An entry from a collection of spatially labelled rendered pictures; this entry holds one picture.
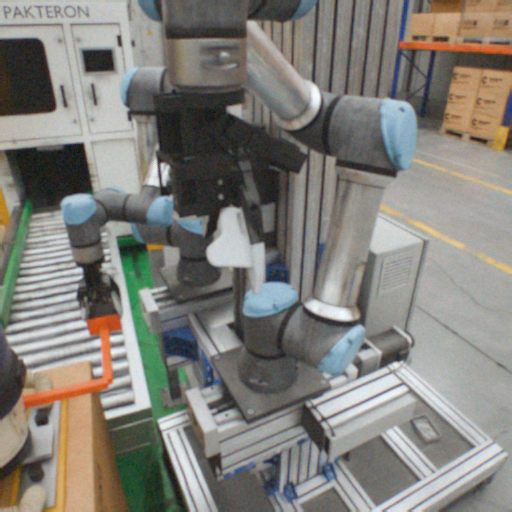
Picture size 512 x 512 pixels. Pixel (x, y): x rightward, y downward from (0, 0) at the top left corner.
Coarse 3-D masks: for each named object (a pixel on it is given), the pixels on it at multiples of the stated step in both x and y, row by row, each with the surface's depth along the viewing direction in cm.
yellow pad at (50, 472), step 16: (64, 400) 101; (32, 416) 96; (48, 416) 96; (64, 416) 97; (64, 432) 93; (64, 448) 90; (32, 464) 85; (48, 464) 85; (64, 464) 86; (16, 480) 83; (32, 480) 81; (48, 480) 82; (64, 480) 84; (16, 496) 80; (48, 496) 79; (64, 496) 81
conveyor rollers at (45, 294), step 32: (32, 224) 295; (64, 224) 294; (32, 256) 252; (64, 256) 252; (32, 288) 223; (64, 288) 221; (32, 320) 196; (64, 320) 199; (32, 352) 181; (64, 352) 177; (128, 384) 163
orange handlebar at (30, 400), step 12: (108, 324) 109; (108, 336) 104; (108, 348) 100; (108, 360) 97; (108, 372) 93; (84, 384) 90; (96, 384) 90; (108, 384) 92; (24, 396) 87; (36, 396) 87; (48, 396) 87; (60, 396) 88; (72, 396) 89
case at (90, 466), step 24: (72, 384) 109; (72, 408) 102; (96, 408) 111; (72, 432) 95; (96, 432) 102; (72, 456) 90; (96, 456) 95; (72, 480) 85; (96, 480) 89; (0, 504) 80; (72, 504) 81; (96, 504) 83
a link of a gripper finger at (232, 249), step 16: (240, 208) 42; (224, 224) 42; (240, 224) 43; (224, 240) 41; (240, 240) 42; (208, 256) 41; (224, 256) 41; (240, 256) 42; (256, 256) 42; (256, 272) 42; (256, 288) 43
